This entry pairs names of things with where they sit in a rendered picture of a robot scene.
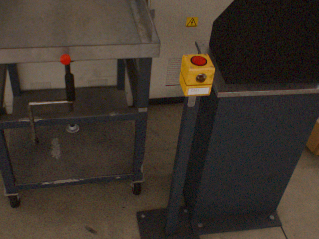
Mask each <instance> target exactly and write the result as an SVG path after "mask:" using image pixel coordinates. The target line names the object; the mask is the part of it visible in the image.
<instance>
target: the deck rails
mask: <svg viewBox="0 0 319 239"><path fill-rule="evenodd" d="M128 2H129V6H130V10H131V13H132V16H133V18H134V22H135V25H136V29H137V32H138V36H139V39H140V43H141V44H148V43H153V40H152V34H153V23H152V20H151V17H150V14H149V13H148V10H147V7H146V4H145V1H144V0H128Z"/></svg>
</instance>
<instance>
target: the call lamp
mask: <svg viewBox="0 0 319 239"><path fill-rule="evenodd" d="M206 79H207V75H206V74H205V73H199V74H198V75H197V76H196V77H195V80H196V82H197V83H203V82H204V81H205V80H206Z"/></svg>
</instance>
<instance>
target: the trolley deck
mask: <svg viewBox="0 0 319 239"><path fill-rule="evenodd" d="M144 1H145V4H146V7H147V10H148V13H149V14H150V17H151V20H152V23H153V34H152V40H153V43H148V44H141V43H140V39H139V36H138V32H137V29H136V25H135V22H134V18H133V16H132V13H131V10H130V6H129V2H128V0H0V64H18V63H32V62H58V61H60V58H61V55H63V54H64V53H66V54H68V55H70V58H71V61H84V60H110V59H136V58H149V57H160V46H161V40H160V37H159V35H158V32H157V30H156V27H155V24H154V21H153V19H152V16H151V13H150V10H149V8H148V6H147V3H146V0H144Z"/></svg>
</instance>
